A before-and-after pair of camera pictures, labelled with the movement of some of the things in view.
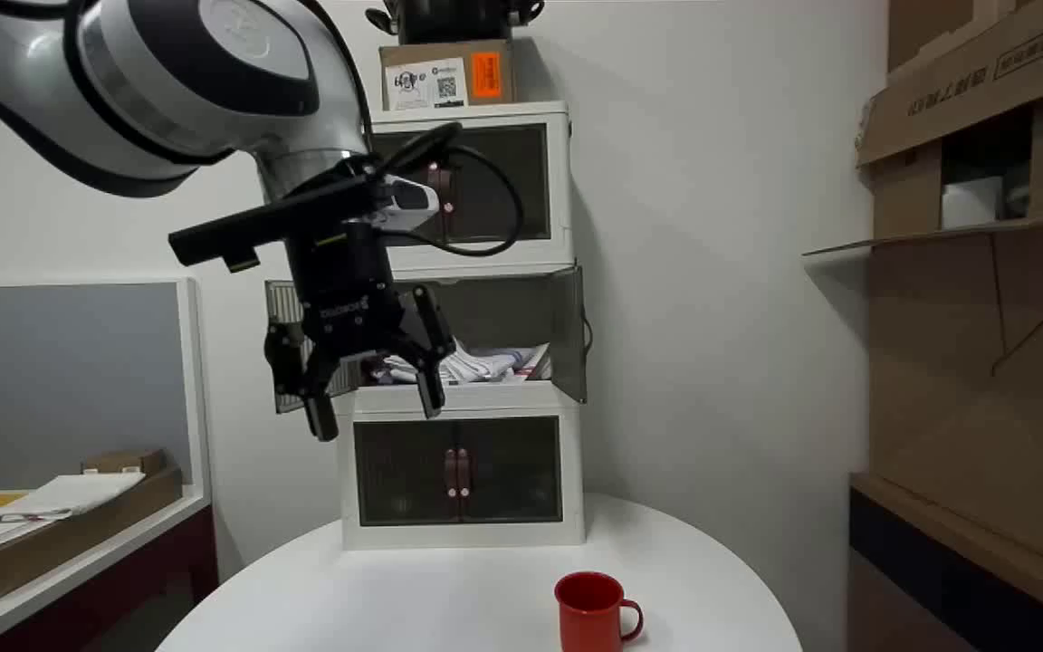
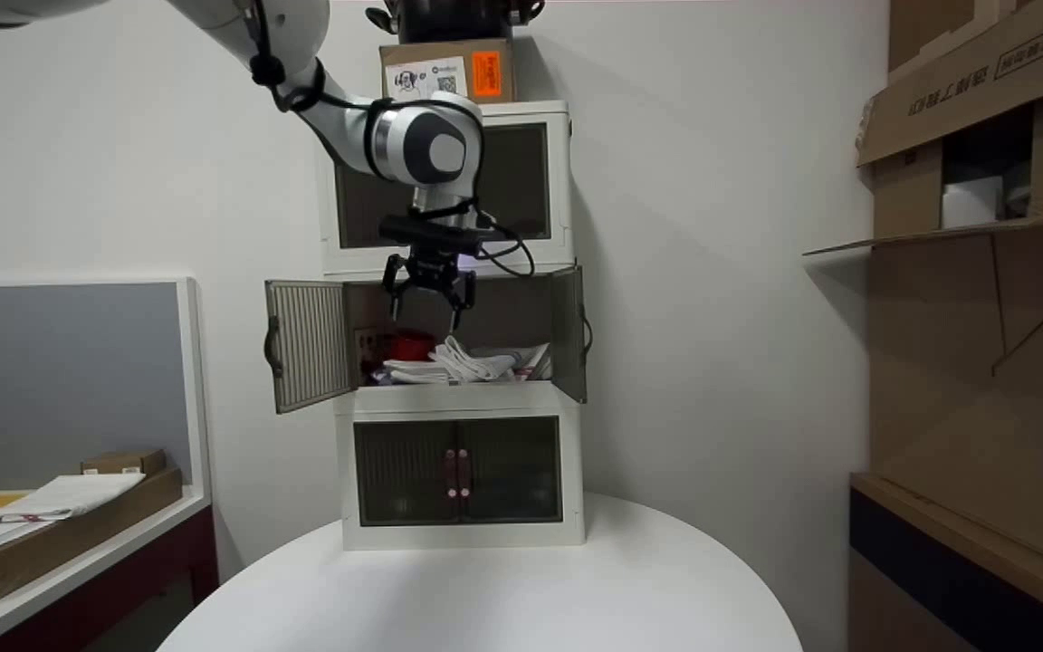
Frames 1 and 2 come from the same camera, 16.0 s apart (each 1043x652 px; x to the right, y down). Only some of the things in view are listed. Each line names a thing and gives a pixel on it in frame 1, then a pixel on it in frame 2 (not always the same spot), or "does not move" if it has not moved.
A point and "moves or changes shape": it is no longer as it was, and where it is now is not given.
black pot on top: [455, 19] does not move
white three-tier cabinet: [460, 380] does not move
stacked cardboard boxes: [978, 514] does not move
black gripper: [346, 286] -> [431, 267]
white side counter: [114, 596] does not move
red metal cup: [591, 608] moves or changes shape
